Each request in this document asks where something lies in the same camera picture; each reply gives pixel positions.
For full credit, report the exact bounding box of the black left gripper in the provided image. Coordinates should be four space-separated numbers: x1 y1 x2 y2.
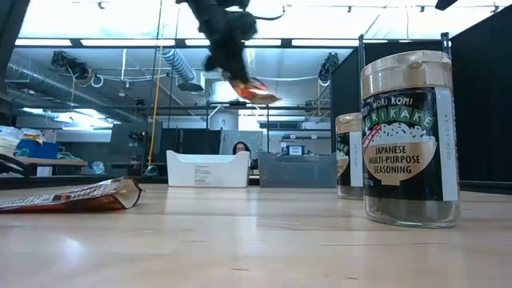
204 10 258 84

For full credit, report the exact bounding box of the orange taco seasoning packet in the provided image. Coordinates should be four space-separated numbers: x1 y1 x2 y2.
228 78 281 106

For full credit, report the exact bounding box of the furikake jar tan lid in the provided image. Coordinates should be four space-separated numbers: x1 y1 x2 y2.
334 112 365 201
359 50 462 230

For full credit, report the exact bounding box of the brown seasoning packet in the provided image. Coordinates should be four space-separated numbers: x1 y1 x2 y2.
0 176 144 214

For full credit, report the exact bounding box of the white cylindrical tank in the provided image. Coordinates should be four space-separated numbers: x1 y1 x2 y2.
210 79 241 103

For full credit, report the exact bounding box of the ceiling light strip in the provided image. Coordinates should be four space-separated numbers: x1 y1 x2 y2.
79 38 176 47
184 38 282 47
14 38 73 47
291 38 359 47

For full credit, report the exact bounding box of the black monitor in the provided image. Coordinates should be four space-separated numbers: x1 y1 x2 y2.
162 127 223 155

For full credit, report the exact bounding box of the person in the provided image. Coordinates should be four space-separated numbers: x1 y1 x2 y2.
232 140 259 171

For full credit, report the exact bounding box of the black hanging ceiling device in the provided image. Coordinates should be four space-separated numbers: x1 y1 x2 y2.
318 51 341 83
50 50 91 81

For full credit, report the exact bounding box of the white plastic bin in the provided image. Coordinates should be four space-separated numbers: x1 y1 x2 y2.
166 150 251 189

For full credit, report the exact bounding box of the dark grey cabinet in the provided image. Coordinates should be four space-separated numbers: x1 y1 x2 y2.
110 122 163 167

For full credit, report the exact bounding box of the black curtain partition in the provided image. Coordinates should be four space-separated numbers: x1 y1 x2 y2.
330 3 512 183

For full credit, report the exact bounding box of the grey translucent plastic bin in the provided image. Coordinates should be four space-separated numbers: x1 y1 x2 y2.
258 151 338 190

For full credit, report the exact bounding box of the wooden side table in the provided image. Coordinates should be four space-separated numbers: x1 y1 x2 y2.
0 154 89 177

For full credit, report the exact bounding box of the blue storage box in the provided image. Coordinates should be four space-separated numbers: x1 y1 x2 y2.
15 138 59 160

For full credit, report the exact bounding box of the flexible ribbed air duct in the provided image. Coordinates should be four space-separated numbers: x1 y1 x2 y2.
159 47 197 83

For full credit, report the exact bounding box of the yellow hanging hose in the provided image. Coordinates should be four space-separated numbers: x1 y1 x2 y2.
146 46 164 167

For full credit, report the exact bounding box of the large grey ceiling duct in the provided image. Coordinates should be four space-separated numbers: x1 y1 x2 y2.
6 59 141 123

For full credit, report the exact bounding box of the black aluminium table frame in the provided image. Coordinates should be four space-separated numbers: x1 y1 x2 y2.
0 174 512 196

